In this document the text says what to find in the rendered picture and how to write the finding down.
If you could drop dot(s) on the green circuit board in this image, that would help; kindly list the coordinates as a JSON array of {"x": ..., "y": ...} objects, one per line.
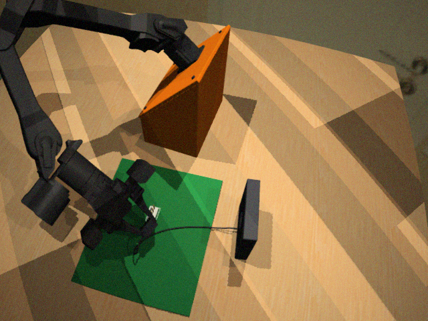
[{"x": 165, "y": 272}]

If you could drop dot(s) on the black square panel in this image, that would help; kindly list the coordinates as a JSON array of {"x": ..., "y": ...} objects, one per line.
[{"x": 248, "y": 222}]

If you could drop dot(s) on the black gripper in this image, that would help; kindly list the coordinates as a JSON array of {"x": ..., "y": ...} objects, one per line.
[{"x": 139, "y": 172}]

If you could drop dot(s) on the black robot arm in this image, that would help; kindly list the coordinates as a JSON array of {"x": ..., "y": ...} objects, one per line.
[{"x": 145, "y": 31}]

